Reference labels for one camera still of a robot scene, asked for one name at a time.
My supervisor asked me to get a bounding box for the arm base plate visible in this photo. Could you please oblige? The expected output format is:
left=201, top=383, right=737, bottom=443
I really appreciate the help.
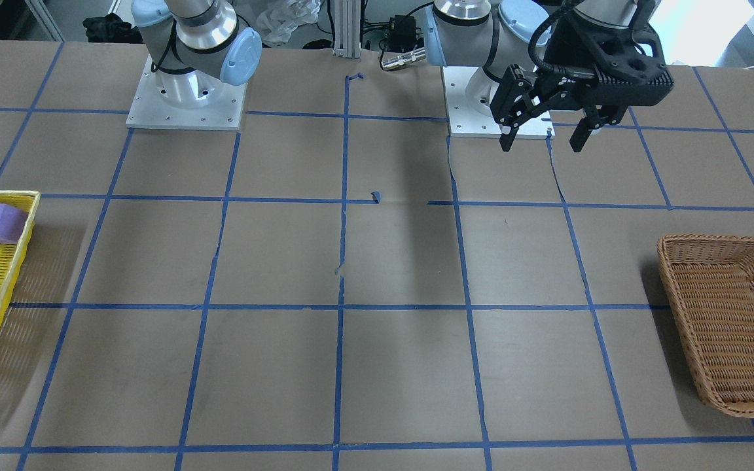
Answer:
left=442, top=66, right=501, bottom=139
left=126, top=57, right=247, bottom=131

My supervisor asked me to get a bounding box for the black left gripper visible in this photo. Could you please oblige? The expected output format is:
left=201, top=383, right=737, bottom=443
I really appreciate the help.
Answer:
left=490, top=63, right=632, bottom=153

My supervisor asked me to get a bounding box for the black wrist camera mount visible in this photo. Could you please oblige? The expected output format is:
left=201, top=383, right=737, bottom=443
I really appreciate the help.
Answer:
left=543, top=10, right=674, bottom=109

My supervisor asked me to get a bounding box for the brown wicker basket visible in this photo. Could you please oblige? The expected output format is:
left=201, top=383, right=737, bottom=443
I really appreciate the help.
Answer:
left=657, top=234, right=754, bottom=418

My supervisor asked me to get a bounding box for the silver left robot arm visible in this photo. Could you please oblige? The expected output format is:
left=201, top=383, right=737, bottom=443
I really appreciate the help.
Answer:
left=424, top=1, right=664, bottom=152

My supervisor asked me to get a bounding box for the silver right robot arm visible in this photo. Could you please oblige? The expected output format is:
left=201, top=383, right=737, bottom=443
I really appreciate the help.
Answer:
left=126, top=1, right=554, bottom=138

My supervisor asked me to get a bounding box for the aluminium frame post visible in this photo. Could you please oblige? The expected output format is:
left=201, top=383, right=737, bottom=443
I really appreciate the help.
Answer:
left=327, top=1, right=365, bottom=61

